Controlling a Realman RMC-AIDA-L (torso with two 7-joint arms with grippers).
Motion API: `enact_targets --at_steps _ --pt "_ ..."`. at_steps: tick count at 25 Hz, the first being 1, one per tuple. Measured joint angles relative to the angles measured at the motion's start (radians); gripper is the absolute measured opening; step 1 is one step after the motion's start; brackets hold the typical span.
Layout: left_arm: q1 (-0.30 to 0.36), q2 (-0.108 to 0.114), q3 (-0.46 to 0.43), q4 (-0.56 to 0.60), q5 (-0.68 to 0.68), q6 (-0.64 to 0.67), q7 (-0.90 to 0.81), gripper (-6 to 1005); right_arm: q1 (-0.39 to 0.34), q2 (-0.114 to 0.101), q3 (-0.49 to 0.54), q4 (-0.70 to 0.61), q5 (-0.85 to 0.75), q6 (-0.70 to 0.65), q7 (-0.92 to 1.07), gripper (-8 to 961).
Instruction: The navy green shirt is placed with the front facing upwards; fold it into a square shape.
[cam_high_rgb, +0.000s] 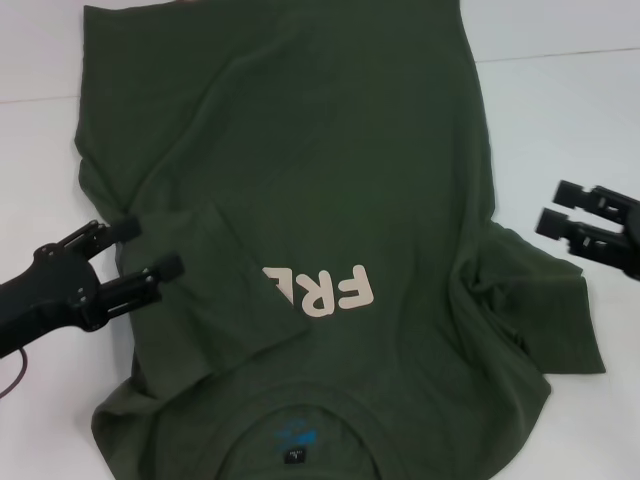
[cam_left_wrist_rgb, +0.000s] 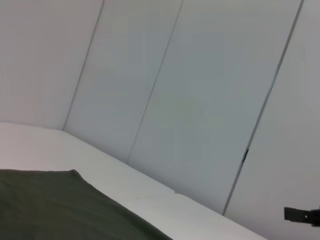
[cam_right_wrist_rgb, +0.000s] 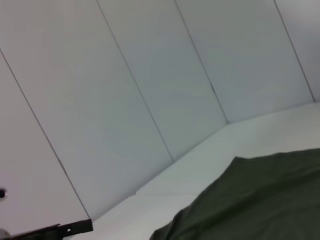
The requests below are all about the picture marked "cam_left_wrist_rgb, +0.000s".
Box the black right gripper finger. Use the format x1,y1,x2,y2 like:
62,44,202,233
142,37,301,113
283,205,320,227

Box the dark green FREE! t-shirt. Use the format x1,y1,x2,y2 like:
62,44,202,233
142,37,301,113
0,169,174,240

